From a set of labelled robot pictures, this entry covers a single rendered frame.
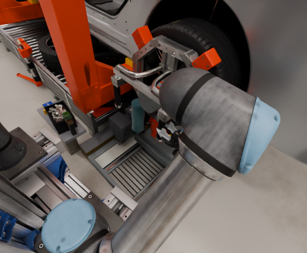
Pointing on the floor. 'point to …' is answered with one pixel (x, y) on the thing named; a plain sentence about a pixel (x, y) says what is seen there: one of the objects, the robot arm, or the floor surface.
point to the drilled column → (71, 146)
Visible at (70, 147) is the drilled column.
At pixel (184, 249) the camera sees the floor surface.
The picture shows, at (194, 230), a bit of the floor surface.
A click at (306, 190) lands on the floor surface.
